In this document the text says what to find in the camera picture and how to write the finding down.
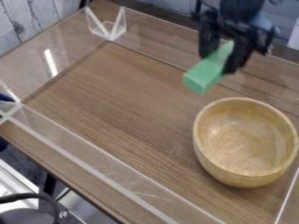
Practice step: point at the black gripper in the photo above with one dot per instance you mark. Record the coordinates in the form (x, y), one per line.
(237, 19)

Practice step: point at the green rectangular block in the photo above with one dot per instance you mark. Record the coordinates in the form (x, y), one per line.
(201, 76)

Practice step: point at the light wooden bowl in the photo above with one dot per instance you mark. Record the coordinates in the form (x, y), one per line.
(244, 141)

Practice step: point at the blue object at edge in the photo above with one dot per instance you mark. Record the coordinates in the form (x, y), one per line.
(5, 98)

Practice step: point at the clear acrylic tray enclosure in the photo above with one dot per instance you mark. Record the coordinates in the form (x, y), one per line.
(103, 117)

